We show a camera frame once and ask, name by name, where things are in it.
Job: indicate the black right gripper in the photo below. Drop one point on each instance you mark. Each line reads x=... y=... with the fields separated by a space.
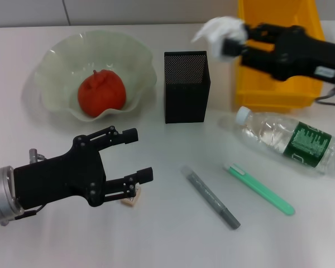
x=301 y=56

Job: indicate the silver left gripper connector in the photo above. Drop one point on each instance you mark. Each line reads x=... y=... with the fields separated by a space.
x=33 y=155

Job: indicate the wavy green glass fruit plate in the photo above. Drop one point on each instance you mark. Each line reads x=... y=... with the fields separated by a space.
x=58 y=69

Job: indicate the black mesh pen holder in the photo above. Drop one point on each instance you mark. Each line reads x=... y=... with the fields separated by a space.
x=187 y=92

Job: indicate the beige eraser with barcode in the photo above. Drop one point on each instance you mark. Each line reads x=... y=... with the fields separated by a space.
x=129 y=202

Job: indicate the clear bottle with green label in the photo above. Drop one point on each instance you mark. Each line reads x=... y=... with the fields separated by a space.
x=268 y=131

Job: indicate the yellow plastic bin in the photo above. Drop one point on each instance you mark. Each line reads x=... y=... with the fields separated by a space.
x=268 y=89

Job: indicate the mint green pen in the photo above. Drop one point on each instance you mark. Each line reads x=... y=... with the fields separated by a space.
x=257 y=190

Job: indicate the white paper ball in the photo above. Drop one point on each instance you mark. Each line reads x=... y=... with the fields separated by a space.
x=220 y=28

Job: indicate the grey marker pen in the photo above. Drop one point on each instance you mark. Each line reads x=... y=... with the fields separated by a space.
x=209 y=195

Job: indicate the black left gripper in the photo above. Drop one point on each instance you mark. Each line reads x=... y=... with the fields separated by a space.
x=61 y=178

